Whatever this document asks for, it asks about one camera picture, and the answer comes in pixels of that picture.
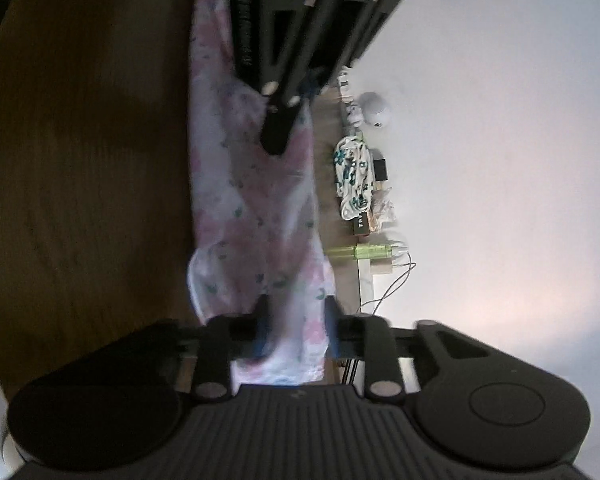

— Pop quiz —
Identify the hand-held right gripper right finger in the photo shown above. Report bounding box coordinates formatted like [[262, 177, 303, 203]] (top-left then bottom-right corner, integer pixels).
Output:
[[325, 296, 495, 403]]

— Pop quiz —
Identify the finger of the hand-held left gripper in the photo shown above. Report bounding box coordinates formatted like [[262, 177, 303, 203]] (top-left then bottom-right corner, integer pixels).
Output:
[[257, 0, 349, 157], [300, 0, 387, 106]]

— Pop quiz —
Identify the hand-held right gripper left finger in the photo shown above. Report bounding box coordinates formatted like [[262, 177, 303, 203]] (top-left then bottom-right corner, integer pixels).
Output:
[[102, 295, 276, 403]]

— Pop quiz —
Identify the pink floral white garment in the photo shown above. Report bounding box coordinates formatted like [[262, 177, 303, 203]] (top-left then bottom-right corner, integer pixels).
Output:
[[186, 0, 337, 383]]

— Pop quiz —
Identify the white clip device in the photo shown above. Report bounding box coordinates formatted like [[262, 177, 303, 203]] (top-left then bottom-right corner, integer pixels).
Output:
[[337, 67, 354, 107]]

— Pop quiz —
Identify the white power strip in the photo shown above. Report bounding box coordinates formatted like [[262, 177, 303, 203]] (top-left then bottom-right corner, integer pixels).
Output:
[[357, 260, 397, 312]]

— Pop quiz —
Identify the white robot toy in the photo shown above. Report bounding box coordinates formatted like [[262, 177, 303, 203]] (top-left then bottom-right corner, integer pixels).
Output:
[[347, 91, 394, 129]]

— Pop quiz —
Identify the green floral white garment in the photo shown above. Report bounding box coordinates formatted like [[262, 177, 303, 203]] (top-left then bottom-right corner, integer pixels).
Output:
[[332, 135, 374, 221]]

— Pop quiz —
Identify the green spray bottle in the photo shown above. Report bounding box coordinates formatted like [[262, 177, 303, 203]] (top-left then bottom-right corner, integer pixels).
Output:
[[330, 242, 409, 261]]

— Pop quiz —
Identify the beige charger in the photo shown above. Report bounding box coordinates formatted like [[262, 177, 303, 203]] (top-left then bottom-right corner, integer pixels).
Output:
[[389, 241, 412, 267]]

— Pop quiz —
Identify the dark green box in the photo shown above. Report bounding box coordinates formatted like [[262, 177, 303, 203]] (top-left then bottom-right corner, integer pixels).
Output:
[[352, 210, 381, 237]]

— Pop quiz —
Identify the white cable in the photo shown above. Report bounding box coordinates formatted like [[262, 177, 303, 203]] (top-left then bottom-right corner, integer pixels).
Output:
[[357, 252, 417, 314]]

